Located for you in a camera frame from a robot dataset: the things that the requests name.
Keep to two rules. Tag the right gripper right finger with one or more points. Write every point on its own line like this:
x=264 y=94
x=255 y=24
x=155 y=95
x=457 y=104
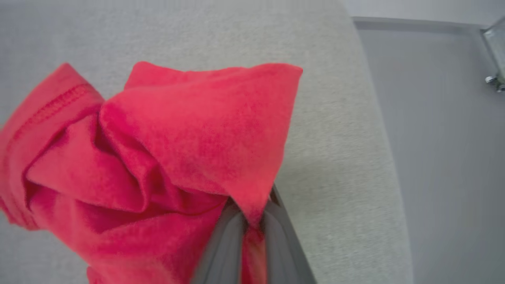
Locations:
x=284 y=252

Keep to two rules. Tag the red and white garment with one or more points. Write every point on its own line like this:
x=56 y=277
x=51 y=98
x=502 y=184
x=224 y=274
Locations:
x=158 y=138

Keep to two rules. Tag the metal frame with bolts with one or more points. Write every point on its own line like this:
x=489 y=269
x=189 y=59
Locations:
x=498 y=47

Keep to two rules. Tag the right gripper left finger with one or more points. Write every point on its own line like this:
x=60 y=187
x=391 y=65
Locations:
x=223 y=252

